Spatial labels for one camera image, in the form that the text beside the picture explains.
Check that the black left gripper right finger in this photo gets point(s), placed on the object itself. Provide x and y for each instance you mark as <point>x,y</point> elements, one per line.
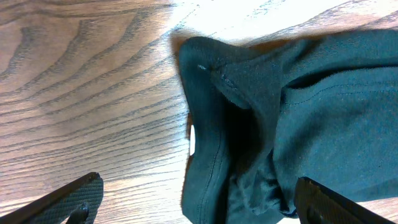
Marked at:
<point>317,204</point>

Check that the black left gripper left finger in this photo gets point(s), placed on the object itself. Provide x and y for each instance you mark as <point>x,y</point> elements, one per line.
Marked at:
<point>76,202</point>

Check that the black t-shirt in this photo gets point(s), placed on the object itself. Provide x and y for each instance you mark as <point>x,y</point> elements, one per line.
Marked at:
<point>323,108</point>

